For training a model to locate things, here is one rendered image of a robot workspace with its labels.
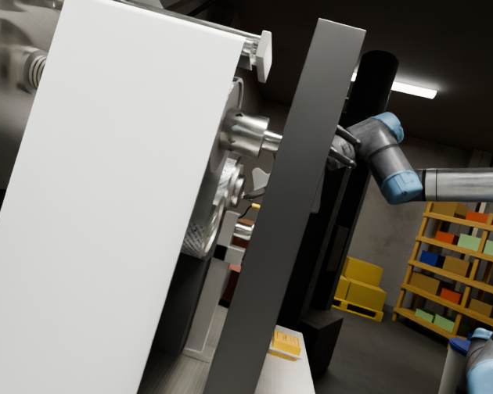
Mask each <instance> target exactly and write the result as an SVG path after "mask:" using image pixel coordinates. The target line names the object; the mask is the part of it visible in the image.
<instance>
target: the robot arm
mask: <svg viewBox="0 0 493 394"><path fill-rule="evenodd" d="M344 130H345V131H347V132H348V133H349V134H351V135H353V136H354V137H355V138H357V139H360V140H361V141H362V143H363V145H362V147H361V148H360V149H355V148H354V147H353V146H352V145H351V144H350V143H348V142H347V141H345V140H344V139H342V137H340V136H339V135H334V138H333V142H332V145H331V146H332V147H334V148H335V149H336V150H337V151H338V152H340V153H342V154H343V155H345V156H346V157H347V158H349V159H352V160H354V161H355V162H356V161H358V160H360V159H364V161H365V163H366V165H367V167H368V168H369V170H370V172H371V174H372V176H373V177H374V179H375V181H376V183H377V185H378V186H379V188H380V192H381V194H382V195H383V196H384V197H385V199H386V200H387V202H388V203H389V204H391V205H398V204H402V203H409V202H493V167H479V168H448V169H419V170H413V169H412V167H411V165H410V163H409V162H408V160H407V159H406V157H405V155H404V154H403V152H402V151H401V149H400V147H399V145H398V143H400V142H401V141H402V140H403V137H404V133H403V129H402V127H401V123H400V121H399V119H398V118H397V117H396V116H395V115H394V114H393V113H389V112H385V113H381V114H380V115H377V116H371V117H370V118H368V119H367V120H364V121H362V122H360V123H358V124H355V125H353V126H351V127H348V128H346V129H344ZM326 166H327V167H328V169H329V170H330V171H331V170H335V169H336V168H341V167H345V165H343V164H342V163H341V162H340V161H338V160H337V159H335V158H333V157H332V156H329V155H328V157H327V160H326V165H325V167H324V171H323V173H322V177H321V181H320V183H319V186H318V190H317V193H316V196H315V200H314V203H313V206H312V208H311V213H318V210H319V209H320V207H321V201H320V198H321V193H322V184H323V179H324V174H325V169H326ZM251 175H252V181H253V186H254V191H253V192H250V193H248V194H246V195H244V196H243V198H244V199H256V198H258V197H261V196H263V195H264V191H265V189H266V186H267V183H268V179H269V176H270V174H266V173H265V172H264V171H262V170H261V169H260V168H256V169H253V171H252V173H251ZM454 394H493V332H492V331H488V330H486V329H483V328H477V329H476V330H475V331H474V333H473V336H472V337H471V338H470V346H469V348H468V351H467V354H466V359H465V361H464V364H463V367H462V371H461V374H460V377H459V381H458V384H457V386H456V390H455V393H454Z"/></svg>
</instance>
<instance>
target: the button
mask: <svg viewBox="0 0 493 394"><path fill-rule="evenodd" d="M272 348H275V349H279V350H282V351H284V352H287V353H291V354H293V355H296V356H299V355H300V351H301V346H300V339H299V338H297V337H294V336H292V335H288V334H285V333H282V332H280V331H274V334H273V336H272Z"/></svg>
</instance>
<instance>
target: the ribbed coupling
mask: <svg viewBox="0 0 493 394"><path fill-rule="evenodd" d="M47 57H48V53H47V52H45V51H43V50H40V49H37V48H30V49H28V50H27V51H26V52H24V53H23V55H22V56H21V57H20V60H19V62H18V65H17V70H16V75H17V80H18V82H19V85H20V87H21V88H22V89H23V90H24V91H25V92H27V93H29V94H32V95H36V94H37V90H38V86H39V83H40V80H41V76H42V73H43V70H44V68H45V63H46V60H47Z"/></svg>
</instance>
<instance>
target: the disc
mask: <svg viewBox="0 0 493 394"><path fill-rule="evenodd" d="M240 164H241V165H243V157H242V156H241V157H239V158H238V159H237V161H236V164H235V166H234V167H233V170H232V173H231V176H230V178H229V182H228V184H227V188H226V190H225V204H226V200H227V197H228V193H229V189H230V186H231V183H232V180H233V178H234V175H235V173H236V170H237V168H238V166H239V165H240ZM225 204H224V209H223V213H222V216H221V221H223V220H224V217H225Z"/></svg>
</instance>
